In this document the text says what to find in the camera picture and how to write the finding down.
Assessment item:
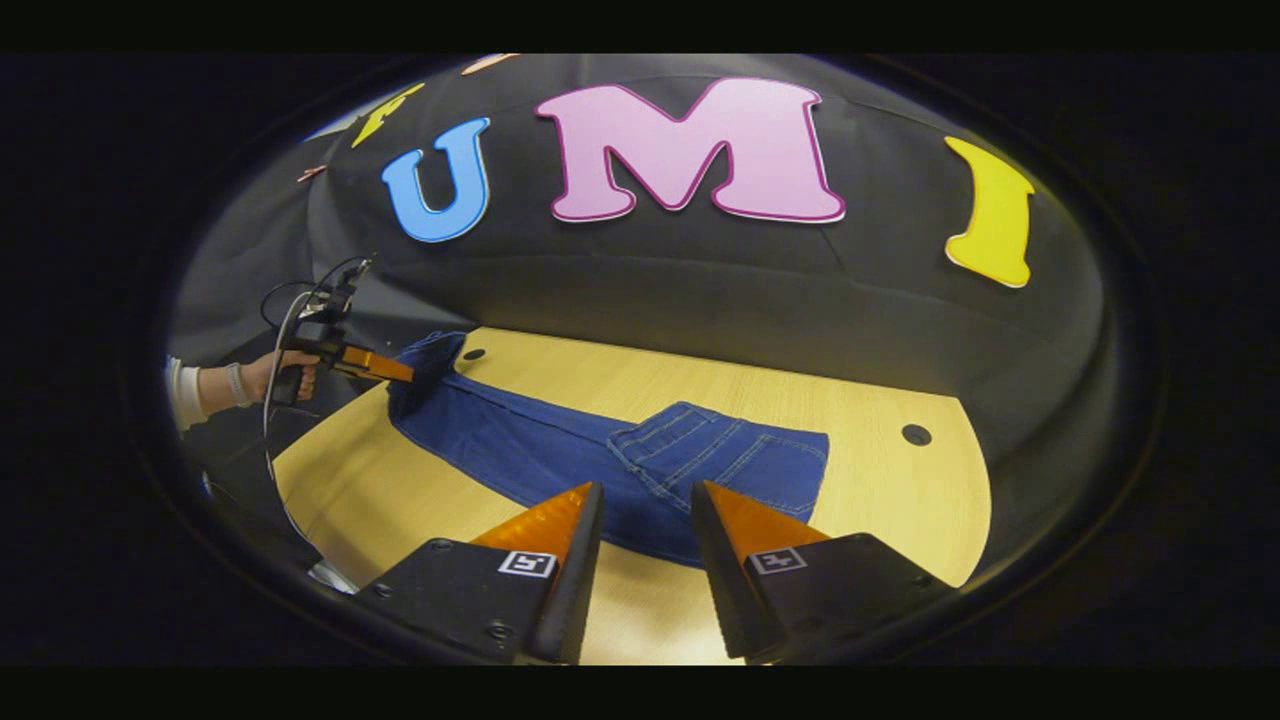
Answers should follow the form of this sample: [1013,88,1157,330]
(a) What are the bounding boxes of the blue denim jeans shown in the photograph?
[386,331,830,569]

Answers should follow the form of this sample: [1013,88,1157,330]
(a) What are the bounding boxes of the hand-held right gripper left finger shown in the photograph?
[352,481,605,665]

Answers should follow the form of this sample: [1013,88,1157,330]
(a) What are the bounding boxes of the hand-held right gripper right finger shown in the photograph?
[691,480,956,665]

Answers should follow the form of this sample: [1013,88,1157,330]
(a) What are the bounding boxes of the black backdrop cloth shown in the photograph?
[170,54,1111,471]

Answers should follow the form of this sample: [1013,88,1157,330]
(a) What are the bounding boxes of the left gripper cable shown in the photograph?
[260,256,373,481]

